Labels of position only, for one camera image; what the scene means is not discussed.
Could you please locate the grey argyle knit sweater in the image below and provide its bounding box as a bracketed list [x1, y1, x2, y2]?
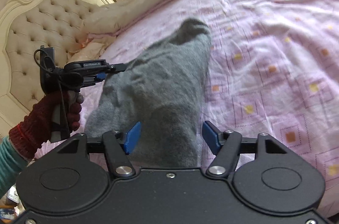
[85, 18, 212, 168]

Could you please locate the teal sleeve forearm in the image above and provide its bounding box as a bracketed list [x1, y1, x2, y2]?
[0, 136, 28, 197]

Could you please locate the left hand red knit glove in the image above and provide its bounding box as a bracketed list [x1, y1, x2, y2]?
[9, 92, 69, 160]

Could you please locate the beige pillow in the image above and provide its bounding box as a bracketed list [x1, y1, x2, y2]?
[67, 34, 117, 62]

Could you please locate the cream tufted headboard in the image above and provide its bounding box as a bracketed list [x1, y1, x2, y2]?
[1, 0, 113, 136]

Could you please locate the pink patterned bed sheet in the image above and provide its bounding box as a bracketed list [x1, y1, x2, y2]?
[34, 0, 339, 217]

